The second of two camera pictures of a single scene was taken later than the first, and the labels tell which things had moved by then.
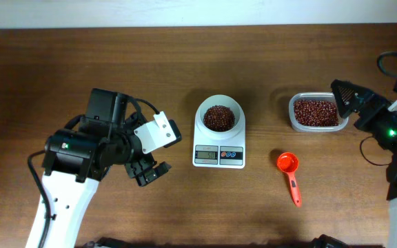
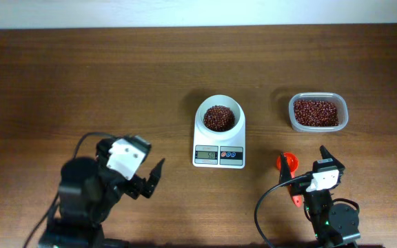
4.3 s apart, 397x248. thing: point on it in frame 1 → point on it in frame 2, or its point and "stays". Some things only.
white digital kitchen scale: [212, 153] stays
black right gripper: [356, 94] → [285, 174]
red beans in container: [316, 113] stays
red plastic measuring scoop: [288, 162] stays
